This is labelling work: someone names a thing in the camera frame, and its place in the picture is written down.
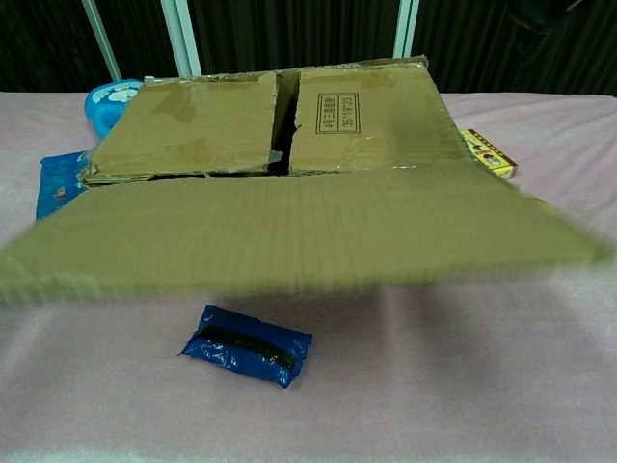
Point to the large brown cardboard box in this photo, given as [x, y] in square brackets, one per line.
[289, 231]

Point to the wide white partition post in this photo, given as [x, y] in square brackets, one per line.
[182, 36]

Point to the blue snack bag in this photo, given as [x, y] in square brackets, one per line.
[58, 183]

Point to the red yellow small box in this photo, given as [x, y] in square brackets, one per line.
[494, 156]

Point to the small blue packet black stripe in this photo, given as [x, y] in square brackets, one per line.
[250, 345]

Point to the thin grey partition post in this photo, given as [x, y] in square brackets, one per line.
[102, 41]

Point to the pink tablecloth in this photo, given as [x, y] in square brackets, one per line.
[434, 386]

